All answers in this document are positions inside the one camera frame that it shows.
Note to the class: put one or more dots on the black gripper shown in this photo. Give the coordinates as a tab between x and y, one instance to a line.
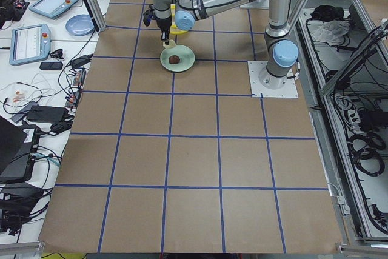
164	24

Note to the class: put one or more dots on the yellow steamer layer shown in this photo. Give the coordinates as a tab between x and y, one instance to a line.
174	29

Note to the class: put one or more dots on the white steamed bun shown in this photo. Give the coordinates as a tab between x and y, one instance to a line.
169	44

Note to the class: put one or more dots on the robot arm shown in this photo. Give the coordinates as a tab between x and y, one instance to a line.
184	14

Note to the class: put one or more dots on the dark red bun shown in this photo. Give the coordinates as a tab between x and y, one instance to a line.
174	59

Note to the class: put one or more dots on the light green plate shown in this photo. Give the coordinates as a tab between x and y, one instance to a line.
187	58

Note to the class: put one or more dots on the blue plate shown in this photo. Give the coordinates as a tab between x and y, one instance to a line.
80	25

